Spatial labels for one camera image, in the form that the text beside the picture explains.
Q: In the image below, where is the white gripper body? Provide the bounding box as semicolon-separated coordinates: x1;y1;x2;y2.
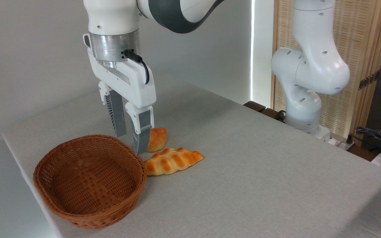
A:
83;33;157;110

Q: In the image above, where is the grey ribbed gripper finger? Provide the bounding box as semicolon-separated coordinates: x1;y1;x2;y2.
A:
99;81;127;138
125;102;154;156

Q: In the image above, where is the small round orange bread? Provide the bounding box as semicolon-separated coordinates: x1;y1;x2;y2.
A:
148;127;168;153

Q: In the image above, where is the long braided golden bread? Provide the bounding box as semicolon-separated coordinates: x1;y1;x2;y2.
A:
144;147;205;176

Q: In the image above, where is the brown woven wicker basket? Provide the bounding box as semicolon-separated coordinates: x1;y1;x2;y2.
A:
33;135;147;229

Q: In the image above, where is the dark wooden bench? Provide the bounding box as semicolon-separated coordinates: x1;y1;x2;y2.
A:
243;101;287;123

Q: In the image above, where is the light wooden slatted screen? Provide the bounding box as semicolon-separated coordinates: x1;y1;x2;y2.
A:
272;0;381;143

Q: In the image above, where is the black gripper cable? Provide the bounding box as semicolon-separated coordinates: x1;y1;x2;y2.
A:
124;50;150;85

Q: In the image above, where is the black cable bundle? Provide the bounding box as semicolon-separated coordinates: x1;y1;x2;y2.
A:
355;127;381;153

